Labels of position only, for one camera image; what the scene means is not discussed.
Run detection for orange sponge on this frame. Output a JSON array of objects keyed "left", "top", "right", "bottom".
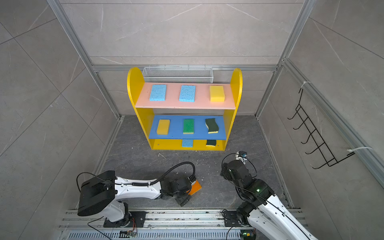
[{"left": 188, "top": 180, "right": 202, "bottom": 196}]

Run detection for blue sponge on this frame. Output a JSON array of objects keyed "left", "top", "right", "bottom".
[
  {"left": 179, "top": 85, "right": 196, "bottom": 103},
  {"left": 150, "top": 85, "right": 167, "bottom": 102},
  {"left": 182, "top": 139, "right": 194, "bottom": 148}
]

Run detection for dark green sponge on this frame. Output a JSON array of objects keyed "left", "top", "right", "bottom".
[
  {"left": 205, "top": 118, "right": 219, "bottom": 134},
  {"left": 206, "top": 140, "right": 217, "bottom": 147}
]

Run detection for bright green sponge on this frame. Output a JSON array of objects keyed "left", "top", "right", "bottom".
[{"left": 183, "top": 119, "right": 195, "bottom": 135}]

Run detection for yellow sponge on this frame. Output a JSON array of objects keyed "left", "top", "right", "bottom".
[
  {"left": 157, "top": 119, "right": 171, "bottom": 136},
  {"left": 210, "top": 86, "right": 226, "bottom": 103}
]

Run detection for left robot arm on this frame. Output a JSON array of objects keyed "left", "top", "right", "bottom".
[{"left": 78, "top": 171, "right": 201, "bottom": 226}]

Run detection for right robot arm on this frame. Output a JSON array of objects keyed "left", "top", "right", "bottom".
[{"left": 221, "top": 160, "right": 316, "bottom": 240}]

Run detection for yellow shelf pink blue boards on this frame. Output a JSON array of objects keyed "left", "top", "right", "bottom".
[{"left": 127, "top": 67, "right": 243, "bottom": 151}]

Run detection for metal mesh basket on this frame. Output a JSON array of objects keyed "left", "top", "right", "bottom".
[{"left": 143, "top": 67, "right": 214, "bottom": 84}]

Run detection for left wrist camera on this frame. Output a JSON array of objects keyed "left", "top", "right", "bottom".
[{"left": 189, "top": 175, "right": 197, "bottom": 185}]

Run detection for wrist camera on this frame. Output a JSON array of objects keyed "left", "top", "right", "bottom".
[
  {"left": 189, "top": 175, "right": 197, "bottom": 185},
  {"left": 235, "top": 151, "right": 248, "bottom": 165}
]

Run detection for black corrugated cable hose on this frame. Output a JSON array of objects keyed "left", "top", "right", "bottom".
[{"left": 131, "top": 161, "right": 196, "bottom": 187}]

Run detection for aluminium mounting rail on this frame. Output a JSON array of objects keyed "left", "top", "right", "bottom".
[{"left": 58, "top": 209, "right": 267, "bottom": 240}]

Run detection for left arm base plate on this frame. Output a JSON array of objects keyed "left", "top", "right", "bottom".
[{"left": 103, "top": 211, "right": 147, "bottom": 228}]

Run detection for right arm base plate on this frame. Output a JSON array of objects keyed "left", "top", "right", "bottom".
[{"left": 221, "top": 210, "right": 242, "bottom": 227}]

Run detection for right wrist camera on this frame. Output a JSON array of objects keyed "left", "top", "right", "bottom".
[{"left": 235, "top": 151, "right": 248, "bottom": 165}]

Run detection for black wire hook rack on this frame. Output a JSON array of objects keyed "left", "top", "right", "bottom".
[{"left": 287, "top": 89, "right": 355, "bottom": 170}]

